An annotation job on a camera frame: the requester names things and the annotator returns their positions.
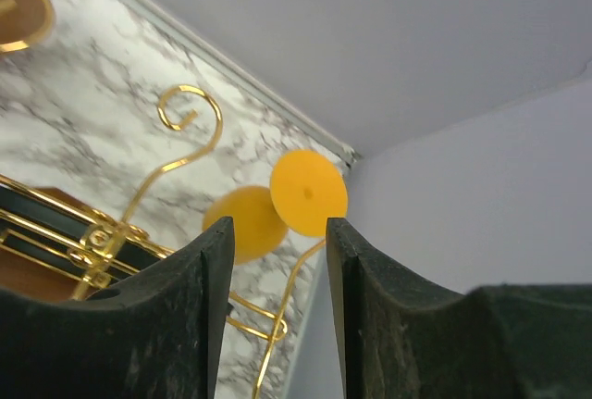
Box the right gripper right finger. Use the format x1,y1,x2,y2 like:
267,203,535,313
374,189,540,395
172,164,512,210
326,218,591,398

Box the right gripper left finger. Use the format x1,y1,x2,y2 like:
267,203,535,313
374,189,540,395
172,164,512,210
1,217,235,398

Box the orange plastic wine glass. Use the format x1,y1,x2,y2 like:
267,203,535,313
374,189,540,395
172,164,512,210
202,149,348,265

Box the gold wire wine glass rack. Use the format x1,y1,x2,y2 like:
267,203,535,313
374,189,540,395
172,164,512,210
1,0,325,398

